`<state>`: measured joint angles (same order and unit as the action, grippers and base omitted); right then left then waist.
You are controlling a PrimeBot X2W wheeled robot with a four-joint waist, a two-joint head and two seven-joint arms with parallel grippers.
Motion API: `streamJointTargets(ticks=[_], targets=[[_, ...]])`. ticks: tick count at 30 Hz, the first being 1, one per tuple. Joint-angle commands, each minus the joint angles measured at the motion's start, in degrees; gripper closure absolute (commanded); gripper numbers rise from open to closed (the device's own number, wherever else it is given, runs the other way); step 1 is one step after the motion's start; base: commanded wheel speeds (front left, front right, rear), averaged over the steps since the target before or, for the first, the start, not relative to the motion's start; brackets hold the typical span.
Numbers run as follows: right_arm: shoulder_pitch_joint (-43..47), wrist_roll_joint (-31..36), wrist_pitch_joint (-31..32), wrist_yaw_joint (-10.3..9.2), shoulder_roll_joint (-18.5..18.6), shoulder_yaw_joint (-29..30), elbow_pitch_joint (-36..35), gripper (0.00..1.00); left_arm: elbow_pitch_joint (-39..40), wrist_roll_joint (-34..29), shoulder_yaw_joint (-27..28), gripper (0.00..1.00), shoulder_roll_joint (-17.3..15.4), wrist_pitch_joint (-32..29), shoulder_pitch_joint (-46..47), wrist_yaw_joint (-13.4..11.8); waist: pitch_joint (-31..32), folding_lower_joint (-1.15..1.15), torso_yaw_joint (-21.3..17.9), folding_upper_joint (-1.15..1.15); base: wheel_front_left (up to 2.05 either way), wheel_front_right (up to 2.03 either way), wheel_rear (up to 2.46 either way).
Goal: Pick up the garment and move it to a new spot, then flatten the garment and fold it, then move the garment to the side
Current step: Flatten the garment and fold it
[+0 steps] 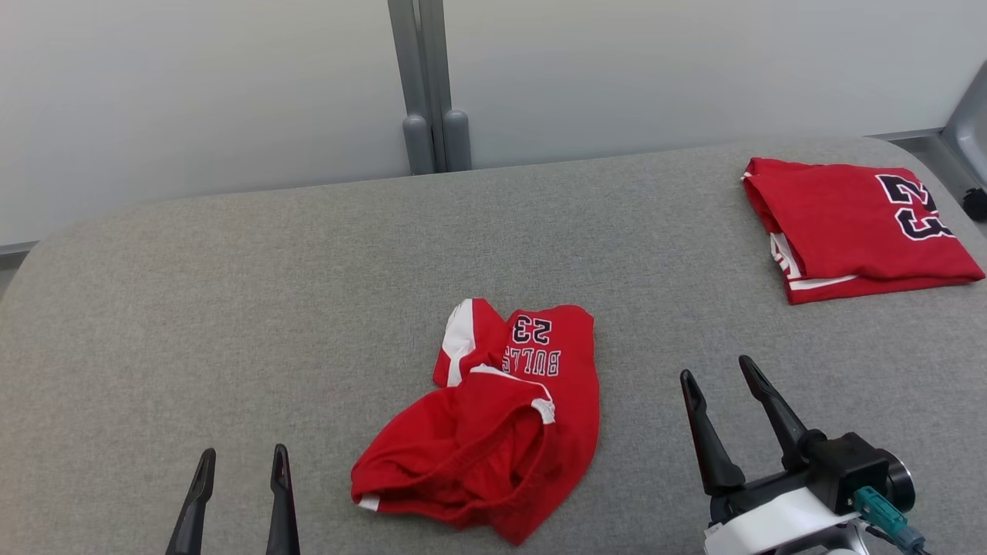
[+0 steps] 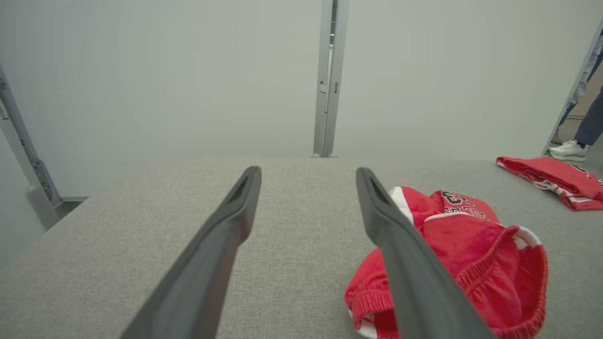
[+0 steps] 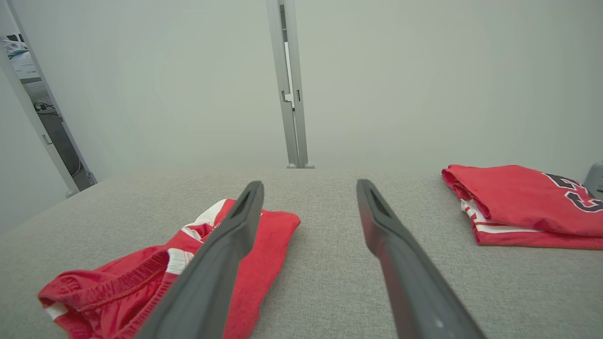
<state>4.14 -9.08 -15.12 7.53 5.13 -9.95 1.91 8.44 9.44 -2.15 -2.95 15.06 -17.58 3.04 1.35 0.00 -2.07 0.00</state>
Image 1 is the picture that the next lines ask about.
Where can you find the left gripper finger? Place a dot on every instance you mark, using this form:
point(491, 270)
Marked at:
point(282, 516)
point(193, 516)

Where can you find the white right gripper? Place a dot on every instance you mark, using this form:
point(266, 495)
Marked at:
point(779, 524)

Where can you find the red Bulls jersey garment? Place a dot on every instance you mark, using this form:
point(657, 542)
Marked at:
point(493, 439)

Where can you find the red white-sleeved T-shirt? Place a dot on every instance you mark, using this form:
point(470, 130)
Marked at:
point(840, 223)

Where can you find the grey fabric sofa cushion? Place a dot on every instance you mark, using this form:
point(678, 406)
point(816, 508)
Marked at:
point(231, 324)

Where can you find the black caster wheel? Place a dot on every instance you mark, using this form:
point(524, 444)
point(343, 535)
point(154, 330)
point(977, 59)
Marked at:
point(976, 205)

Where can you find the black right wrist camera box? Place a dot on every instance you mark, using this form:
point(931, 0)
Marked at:
point(844, 466)

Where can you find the teal right camera connector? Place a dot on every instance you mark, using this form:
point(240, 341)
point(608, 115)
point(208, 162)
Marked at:
point(879, 512)

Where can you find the grey metal frame leg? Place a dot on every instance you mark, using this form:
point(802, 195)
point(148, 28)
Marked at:
point(970, 131)

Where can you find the grey partition post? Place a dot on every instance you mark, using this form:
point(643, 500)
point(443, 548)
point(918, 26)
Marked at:
point(428, 77)

